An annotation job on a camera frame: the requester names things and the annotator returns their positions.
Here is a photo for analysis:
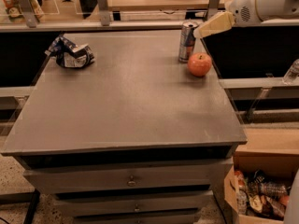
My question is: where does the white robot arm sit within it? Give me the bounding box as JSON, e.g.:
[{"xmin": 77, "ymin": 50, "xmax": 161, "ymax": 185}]
[{"xmin": 193, "ymin": 0, "xmax": 299, "ymax": 39}]

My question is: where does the colourful snack box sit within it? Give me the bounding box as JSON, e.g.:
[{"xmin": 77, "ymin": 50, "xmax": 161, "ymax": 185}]
[{"xmin": 0, "ymin": 0, "xmax": 44, "ymax": 23}]

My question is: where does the grey metal post right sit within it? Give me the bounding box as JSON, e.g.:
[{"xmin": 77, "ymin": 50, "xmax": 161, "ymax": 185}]
[{"xmin": 205, "ymin": 0, "xmax": 220, "ymax": 21}]

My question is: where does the grey drawer cabinet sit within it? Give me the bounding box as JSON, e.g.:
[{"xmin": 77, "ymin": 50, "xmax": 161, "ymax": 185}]
[{"xmin": 3, "ymin": 31, "xmax": 246, "ymax": 224}]

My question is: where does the grey metal post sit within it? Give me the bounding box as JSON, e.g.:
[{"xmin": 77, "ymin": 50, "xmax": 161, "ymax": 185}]
[
  {"xmin": 97, "ymin": 0, "xmax": 110, "ymax": 26},
  {"xmin": 18, "ymin": 0, "xmax": 38, "ymax": 28},
  {"xmin": 205, "ymin": 0, "xmax": 220, "ymax": 21}
]

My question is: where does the grey metal post left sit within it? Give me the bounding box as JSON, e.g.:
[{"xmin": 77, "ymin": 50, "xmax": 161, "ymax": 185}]
[{"xmin": 18, "ymin": 0, "xmax": 38, "ymax": 28}]

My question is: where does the red apple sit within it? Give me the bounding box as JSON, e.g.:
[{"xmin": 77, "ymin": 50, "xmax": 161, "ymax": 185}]
[{"xmin": 187, "ymin": 52, "xmax": 212, "ymax": 77}]

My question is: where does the top drawer knob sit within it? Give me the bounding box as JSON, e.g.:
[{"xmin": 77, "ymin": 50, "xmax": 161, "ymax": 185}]
[{"xmin": 127, "ymin": 175, "xmax": 136, "ymax": 187}]

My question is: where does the grey metal post middle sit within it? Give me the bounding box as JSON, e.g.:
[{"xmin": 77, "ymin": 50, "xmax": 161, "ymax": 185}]
[{"xmin": 97, "ymin": 0, "xmax": 110, "ymax": 26}]

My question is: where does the redbull can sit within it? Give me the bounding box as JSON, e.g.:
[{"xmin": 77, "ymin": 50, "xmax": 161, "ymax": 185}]
[{"xmin": 178, "ymin": 20, "xmax": 198, "ymax": 63}]

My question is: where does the cardboard box of snacks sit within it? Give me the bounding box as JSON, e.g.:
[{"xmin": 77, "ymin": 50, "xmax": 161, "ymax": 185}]
[{"xmin": 224, "ymin": 152, "xmax": 299, "ymax": 224}]

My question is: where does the crumpled blue chip bag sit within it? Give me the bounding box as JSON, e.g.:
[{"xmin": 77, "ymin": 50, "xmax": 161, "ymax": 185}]
[{"xmin": 45, "ymin": 35, "xmax": 95, "ymax": 69}]

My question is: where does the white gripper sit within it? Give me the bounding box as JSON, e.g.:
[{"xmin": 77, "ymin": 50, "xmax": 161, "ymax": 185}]
[{"xmin": 193, "ymin": 0, "xmax": 263, "ymax": 38}]

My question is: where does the drawer knob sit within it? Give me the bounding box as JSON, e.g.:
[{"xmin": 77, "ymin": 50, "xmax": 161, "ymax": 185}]
[
  {"xmin": 134, "ymin": 204, "xmax": 140, "ymax": 212},
  {"xmin": 127, "ymin": 175, "xmax": 136, "ymax": 187}
]

